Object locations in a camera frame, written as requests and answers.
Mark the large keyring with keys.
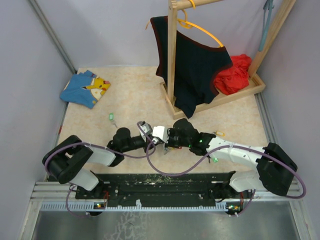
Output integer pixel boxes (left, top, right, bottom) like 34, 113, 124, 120
163, 144, 182, 155

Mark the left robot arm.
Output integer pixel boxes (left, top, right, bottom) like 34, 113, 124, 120
42, 124, 157, 199

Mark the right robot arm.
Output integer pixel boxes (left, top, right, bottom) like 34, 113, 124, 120
164, 118, 298, 198

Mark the yellow tag key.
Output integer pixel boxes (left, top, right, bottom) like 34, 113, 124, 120
212, 130, 226, 137

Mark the green tag key left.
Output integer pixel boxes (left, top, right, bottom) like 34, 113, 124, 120
108, 113, 118, 128

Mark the wooden clothes rack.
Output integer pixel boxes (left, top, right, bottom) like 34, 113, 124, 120
160, 0, 296, 120

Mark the dark navy tank top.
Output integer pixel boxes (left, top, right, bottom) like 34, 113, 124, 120
149, 16, 234, 120

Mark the red crumpled cloth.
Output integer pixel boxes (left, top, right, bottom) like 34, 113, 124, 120
213, 54, 252, 95

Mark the blue pikachu shirt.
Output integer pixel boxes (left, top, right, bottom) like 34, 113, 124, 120
59, 70, 111, 109

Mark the yellow clothes hanger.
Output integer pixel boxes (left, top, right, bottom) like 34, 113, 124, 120
153, 0, 224, 48

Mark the blue clothes hanger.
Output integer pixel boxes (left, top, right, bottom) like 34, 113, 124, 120
258, 0, 274, 52

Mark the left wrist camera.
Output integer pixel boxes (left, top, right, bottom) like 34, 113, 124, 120
137, 121, 152, 142

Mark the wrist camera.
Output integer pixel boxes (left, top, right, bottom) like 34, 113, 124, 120
151, 125, 168, 144
137, 121, 152, 142

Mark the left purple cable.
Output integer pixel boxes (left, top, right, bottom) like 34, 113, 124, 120
44, 122, 157, 219

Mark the purple cable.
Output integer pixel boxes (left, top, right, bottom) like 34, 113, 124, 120
145, 139, 307, 217
44, 122, 157, 219

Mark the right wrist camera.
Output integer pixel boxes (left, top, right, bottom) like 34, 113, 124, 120
151, 125, 168, 144

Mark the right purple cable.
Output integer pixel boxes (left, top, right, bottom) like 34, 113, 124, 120
145, 139, 307, 217

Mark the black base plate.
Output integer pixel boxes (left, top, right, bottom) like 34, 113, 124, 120
74, 172, 253, 208

